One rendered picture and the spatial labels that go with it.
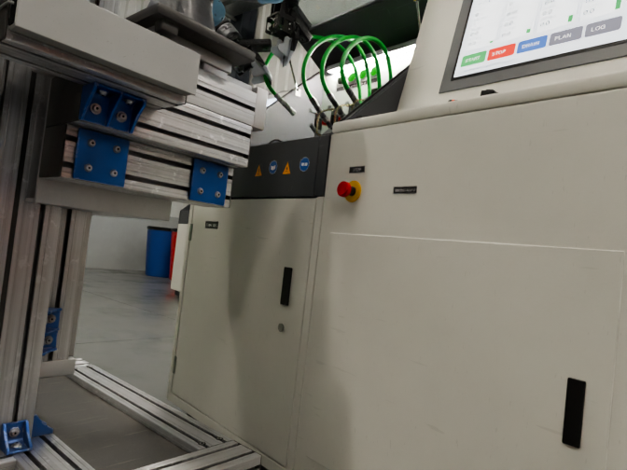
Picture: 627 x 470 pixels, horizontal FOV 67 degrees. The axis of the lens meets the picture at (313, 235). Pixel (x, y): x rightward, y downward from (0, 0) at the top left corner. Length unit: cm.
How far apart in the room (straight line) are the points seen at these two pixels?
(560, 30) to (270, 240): 87
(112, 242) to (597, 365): 796
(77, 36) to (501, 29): 100
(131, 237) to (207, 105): 761
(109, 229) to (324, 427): 741
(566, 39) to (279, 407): 111
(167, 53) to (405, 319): 65
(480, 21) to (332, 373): 98
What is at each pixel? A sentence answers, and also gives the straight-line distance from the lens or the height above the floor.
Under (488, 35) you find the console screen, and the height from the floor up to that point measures 125.
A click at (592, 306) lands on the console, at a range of 84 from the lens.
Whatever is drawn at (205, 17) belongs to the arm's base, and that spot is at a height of 108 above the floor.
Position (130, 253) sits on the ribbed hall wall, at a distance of 856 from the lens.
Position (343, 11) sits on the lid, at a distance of 199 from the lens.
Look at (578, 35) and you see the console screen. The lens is 126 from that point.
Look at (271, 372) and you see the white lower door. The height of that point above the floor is 32.
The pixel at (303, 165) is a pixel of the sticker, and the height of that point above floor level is 87.
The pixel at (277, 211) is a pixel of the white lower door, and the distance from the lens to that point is 132.
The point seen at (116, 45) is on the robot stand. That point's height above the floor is 91.
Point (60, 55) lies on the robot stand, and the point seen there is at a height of 87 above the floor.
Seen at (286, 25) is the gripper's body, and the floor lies 136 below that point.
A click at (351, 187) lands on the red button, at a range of 109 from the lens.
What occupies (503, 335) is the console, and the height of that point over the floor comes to 54.
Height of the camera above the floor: 65
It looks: 2 degrees up
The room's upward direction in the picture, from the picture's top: 6 degrees clockwise
